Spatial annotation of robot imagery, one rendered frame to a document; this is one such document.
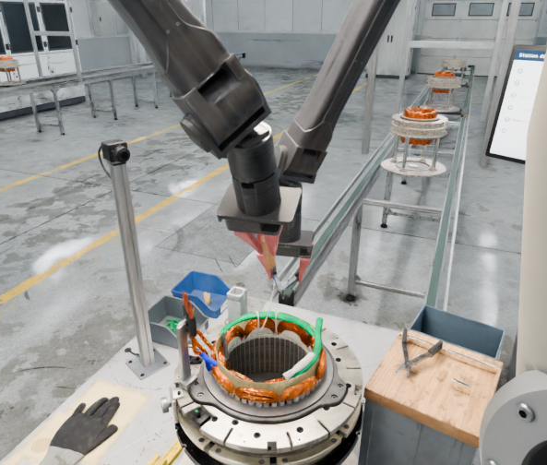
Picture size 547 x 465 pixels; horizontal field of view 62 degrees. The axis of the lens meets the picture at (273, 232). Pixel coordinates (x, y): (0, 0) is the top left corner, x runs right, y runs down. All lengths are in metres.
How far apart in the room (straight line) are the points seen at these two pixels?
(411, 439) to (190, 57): 0.69
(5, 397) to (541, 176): 2.56
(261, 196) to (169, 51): 0.20
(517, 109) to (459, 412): 1.01
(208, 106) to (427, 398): 0.60
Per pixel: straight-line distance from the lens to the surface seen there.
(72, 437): 1.19
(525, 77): 1.59
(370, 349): 1.37
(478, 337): 1.08
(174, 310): 1.48
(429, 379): 0.88
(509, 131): 1.60
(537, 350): 0.26
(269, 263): 0.67
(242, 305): 0.85
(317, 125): 0.77
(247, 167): 0.52
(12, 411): 2.55
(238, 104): 0.47
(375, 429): 0.90
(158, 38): 0.46
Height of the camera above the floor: 1.64
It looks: 26 degrees down
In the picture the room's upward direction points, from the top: straight up
